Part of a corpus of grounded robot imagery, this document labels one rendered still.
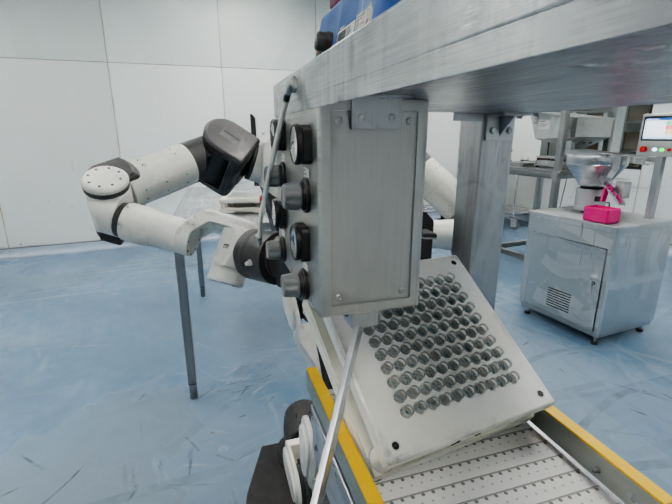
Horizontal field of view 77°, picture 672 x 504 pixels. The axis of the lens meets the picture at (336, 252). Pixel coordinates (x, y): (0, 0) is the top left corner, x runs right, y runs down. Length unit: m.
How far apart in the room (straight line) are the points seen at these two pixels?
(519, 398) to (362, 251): 0.29
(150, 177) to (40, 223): 4.68
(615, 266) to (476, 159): 2.29
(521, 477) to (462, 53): 0.50
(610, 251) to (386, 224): 2.56
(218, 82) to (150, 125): 0.92
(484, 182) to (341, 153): 0.38
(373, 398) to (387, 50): 0.37
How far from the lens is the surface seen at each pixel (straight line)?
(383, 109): 0.38
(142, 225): 0.82
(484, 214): 0.73
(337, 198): 0.38
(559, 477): 0.60
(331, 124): 0.37
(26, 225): 5.60
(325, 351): 0.56
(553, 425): 0.64
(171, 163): 0.94
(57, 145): 5.45
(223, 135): 0.99
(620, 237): 2.91
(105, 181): 0.86
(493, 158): 0.72
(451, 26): 0.19
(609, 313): 3.06
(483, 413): 0.55
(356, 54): 0.28
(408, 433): 0.49
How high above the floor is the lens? 1.26
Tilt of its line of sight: 16 degrees down
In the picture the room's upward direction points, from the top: straight up
